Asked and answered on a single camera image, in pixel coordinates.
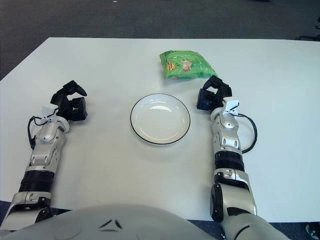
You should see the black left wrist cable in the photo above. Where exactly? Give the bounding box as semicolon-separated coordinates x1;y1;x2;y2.
27;115;57;151

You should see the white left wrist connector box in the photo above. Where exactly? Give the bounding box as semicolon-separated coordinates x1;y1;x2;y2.
42;105;59;123

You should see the green snack bag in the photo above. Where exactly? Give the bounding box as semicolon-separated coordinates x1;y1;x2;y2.
159;49;219;80

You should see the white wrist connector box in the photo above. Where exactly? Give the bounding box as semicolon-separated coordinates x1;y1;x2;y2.
223;98;240;116
42;105;59;123

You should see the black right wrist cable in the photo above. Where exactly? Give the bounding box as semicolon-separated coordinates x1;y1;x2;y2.
236;112;258;154

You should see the white plate black rim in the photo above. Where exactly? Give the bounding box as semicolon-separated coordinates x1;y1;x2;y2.
129;93;192;145

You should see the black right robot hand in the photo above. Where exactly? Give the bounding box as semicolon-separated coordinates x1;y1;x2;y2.
196;75;233;111

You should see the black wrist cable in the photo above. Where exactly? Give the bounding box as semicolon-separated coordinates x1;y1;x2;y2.
236;112;258;154
27;115;57;151

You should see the white right wrist connector box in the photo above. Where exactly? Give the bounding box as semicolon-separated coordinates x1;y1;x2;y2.
223;98;240;116

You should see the grey robot torso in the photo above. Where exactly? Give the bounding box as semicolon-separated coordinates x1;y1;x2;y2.
0;203;226;240

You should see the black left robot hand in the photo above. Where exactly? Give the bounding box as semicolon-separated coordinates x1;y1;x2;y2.
50;80;88;123

